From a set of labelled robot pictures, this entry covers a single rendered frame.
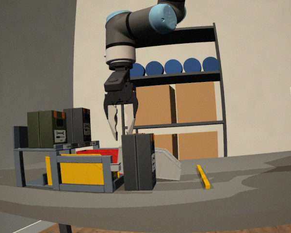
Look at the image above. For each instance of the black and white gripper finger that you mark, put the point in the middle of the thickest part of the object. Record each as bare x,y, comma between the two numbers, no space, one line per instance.
131,110
111,115

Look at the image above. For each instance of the yellow vertical bar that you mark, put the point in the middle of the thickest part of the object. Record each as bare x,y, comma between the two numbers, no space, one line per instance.
203,177

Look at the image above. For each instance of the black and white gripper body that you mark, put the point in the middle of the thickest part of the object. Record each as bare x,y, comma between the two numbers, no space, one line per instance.
122,97

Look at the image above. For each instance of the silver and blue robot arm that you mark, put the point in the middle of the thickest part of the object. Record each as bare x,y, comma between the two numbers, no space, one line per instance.
124,27

